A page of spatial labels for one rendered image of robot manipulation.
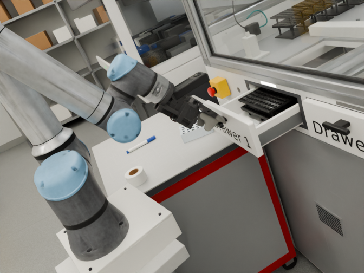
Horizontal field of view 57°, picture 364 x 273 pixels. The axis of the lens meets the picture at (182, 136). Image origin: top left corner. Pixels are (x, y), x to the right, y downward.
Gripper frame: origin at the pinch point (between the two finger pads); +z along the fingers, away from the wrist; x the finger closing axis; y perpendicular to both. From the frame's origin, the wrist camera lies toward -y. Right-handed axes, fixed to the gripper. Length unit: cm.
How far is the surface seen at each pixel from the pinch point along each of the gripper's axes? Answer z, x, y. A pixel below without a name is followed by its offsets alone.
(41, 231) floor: 10, -164, 145
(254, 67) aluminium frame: 4.2, -5.0, -18.9
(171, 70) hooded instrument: 8, -81, -10
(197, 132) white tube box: 9.7, -25.4, 8.7
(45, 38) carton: -50, -395, 20
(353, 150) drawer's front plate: 16.3, 32.4, -8.6
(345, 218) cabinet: 41.8, 22.0, 7.2
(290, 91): 8.7, 10.4, -16.0
